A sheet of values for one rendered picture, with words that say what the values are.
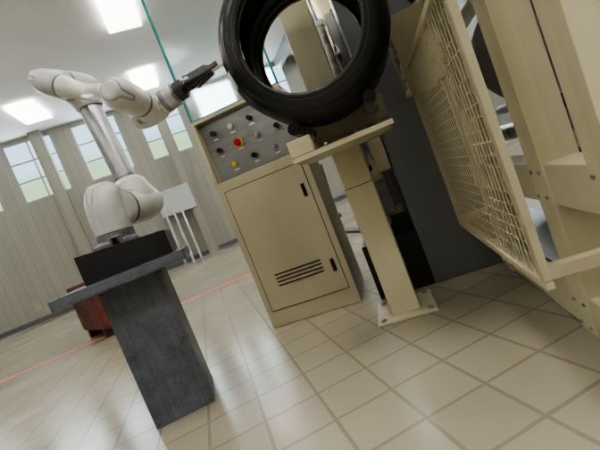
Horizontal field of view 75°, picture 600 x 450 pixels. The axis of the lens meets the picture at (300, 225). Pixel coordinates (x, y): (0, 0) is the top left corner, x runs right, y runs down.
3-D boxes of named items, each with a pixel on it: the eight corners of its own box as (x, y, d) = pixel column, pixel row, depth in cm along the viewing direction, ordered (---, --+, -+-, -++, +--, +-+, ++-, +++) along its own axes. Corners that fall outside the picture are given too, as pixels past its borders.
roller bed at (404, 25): (406, 98, 175) (383, 34, 173) (439, 84, 171) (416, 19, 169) (410, 90, 156) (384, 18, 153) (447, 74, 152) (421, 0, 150)
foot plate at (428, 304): (379, 306, 199) (377, 302, 199) (430, 290, 193) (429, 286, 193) (379, 328, 173) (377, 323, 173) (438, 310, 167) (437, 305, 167)
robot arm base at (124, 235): (91, 252, 153) (87, 238, 153) (99, 251, 174) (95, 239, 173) (139, 237, 159) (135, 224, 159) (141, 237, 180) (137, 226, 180)
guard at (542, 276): (459, 225, 169) (404, 70, 164) (463, 223, 169) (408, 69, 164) (546, 291, 82) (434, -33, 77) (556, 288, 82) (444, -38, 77)
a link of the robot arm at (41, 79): (52, 67, 161) (79, 73, 173) (20, 60, 166) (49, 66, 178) (50, 100, 164) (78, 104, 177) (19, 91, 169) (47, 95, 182)
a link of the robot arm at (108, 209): (86, 240, 163) (67, 190, 162) (119, 232, 180) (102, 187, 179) (113, 230, 158) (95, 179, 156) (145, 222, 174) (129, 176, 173)
